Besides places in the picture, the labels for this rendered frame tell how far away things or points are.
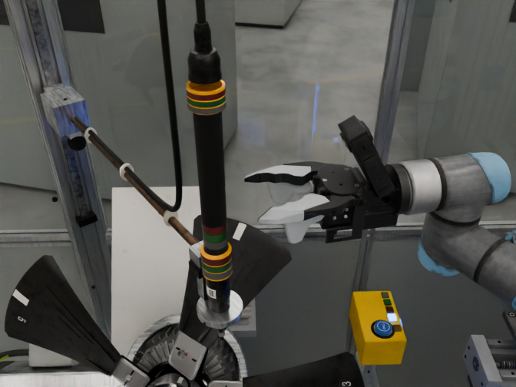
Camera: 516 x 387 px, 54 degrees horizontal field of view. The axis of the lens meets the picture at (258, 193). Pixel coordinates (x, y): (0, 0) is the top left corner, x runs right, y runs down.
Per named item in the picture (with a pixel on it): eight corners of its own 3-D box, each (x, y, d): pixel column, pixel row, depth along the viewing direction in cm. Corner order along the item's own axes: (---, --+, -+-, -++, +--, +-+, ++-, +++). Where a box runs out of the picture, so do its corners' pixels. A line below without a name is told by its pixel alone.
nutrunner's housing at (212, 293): (203, 319, 78) (175, 21, 52) (224, 307, 80) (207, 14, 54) (216, 335, 76) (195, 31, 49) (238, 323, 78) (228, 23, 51)
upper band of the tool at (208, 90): (180, 107, 57) (178, 82, 56) (213, 97, 60) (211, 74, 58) (200, 120, 55) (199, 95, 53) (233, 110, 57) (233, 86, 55)
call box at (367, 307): (348, 318, 135) (352, 290, 128) (385, 317, 135) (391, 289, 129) (359, 369, 122) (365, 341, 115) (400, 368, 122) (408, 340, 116)
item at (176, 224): (70, 122, 109) (69, 116, 108) (77, 120, 110) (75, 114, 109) (200, 258, 74) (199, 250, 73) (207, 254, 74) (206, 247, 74)
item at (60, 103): (46, 123, 116) (37, 88, 111) (75, 114, 120) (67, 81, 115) (61, 140, 110) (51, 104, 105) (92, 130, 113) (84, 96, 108)
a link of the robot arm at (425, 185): (446, 177, 65) (418, 147, 72) (414, 181, 65) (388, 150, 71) (434, 222, 70) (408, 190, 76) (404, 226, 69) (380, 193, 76)
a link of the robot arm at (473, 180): (504, 217, 72) (523, 167, 67) (434, 227, 70) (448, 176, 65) (474, 187, 78) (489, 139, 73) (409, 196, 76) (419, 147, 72)
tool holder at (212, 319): (181, 299, 78) (175, 252, 73) (219, 279, 82) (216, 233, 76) (212, 336, 73) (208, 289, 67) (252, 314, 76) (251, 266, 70)
